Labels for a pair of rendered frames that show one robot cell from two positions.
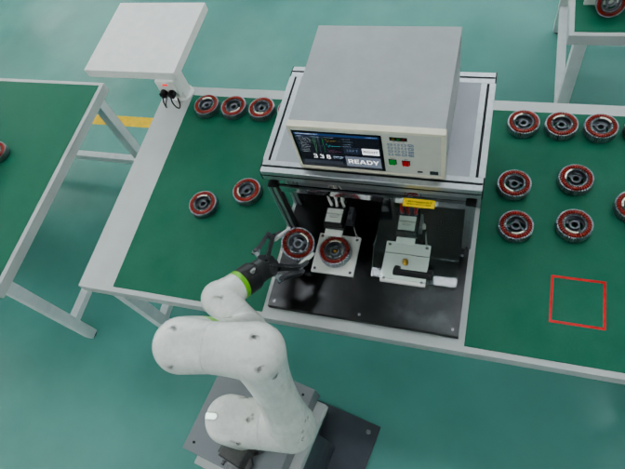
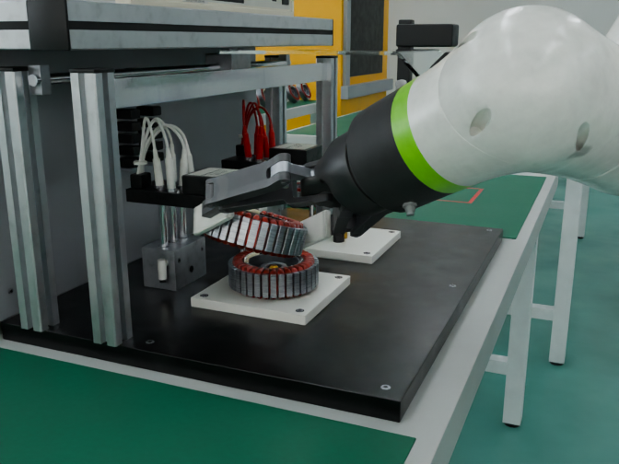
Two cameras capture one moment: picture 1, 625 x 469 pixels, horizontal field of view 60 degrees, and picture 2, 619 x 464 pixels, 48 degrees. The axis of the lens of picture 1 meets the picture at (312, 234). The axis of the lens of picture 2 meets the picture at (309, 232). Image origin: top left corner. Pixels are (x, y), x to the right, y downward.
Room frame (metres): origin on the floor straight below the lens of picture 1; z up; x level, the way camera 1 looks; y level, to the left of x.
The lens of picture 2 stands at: (0.98, 0.77, 1.08)
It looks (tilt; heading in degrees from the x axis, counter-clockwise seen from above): 15 degrees down; 259
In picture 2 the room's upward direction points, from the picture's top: straight up
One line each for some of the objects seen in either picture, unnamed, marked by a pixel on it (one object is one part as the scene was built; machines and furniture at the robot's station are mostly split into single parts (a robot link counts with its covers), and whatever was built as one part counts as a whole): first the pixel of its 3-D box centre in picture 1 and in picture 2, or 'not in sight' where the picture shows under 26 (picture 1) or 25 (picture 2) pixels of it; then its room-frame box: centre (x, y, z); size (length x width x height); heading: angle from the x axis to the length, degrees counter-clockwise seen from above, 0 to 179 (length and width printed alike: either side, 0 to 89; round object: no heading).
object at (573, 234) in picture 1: (574, 225); not in sight; (0.62, -0.80, 0.77); 0.11 x 0.11 x 0.04
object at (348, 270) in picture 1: (336, 254); (274, 290); (0.87, -0.05, 0.78); 0.15 x 0.15 x 0.01; 56
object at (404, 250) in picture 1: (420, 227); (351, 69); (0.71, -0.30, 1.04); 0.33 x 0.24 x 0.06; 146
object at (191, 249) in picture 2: (343, 215); (175, 260); (0.99, -0.13, 0.80); 0.08 x 0.05 x 0.06; 56
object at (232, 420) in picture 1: (240, 422); not in sight; (0.40, 0.38, 0.98); 0.16 x 0.13 x 0.19; 62
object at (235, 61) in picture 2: not in sight; (228, 62); (0.89, -0.32, 1.05); 0.06 x 0.04 x 0.04; 56
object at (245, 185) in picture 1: (246, 192); not in sight; (1.28, 0.17, 0.77); 0.11 x 0.11 x 0.04
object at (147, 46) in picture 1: (171, 79); not in sight; (1.79, 0.28, 0.98); 0.37 x 0.35 x 0.46; 56
